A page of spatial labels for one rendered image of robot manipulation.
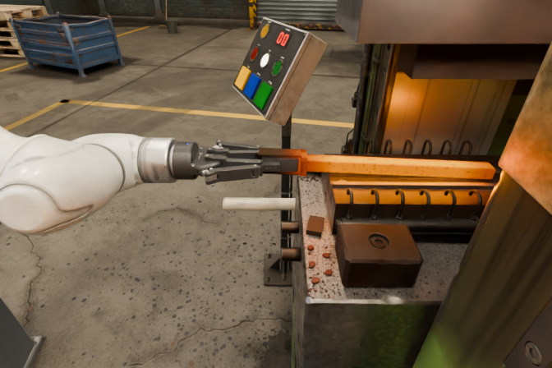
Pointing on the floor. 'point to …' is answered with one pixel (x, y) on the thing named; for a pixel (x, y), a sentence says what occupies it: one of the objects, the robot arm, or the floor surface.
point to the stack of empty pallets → (9, 43)
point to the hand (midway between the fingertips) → (280, 161)
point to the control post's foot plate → (272, 272)
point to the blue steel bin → (67, 41)
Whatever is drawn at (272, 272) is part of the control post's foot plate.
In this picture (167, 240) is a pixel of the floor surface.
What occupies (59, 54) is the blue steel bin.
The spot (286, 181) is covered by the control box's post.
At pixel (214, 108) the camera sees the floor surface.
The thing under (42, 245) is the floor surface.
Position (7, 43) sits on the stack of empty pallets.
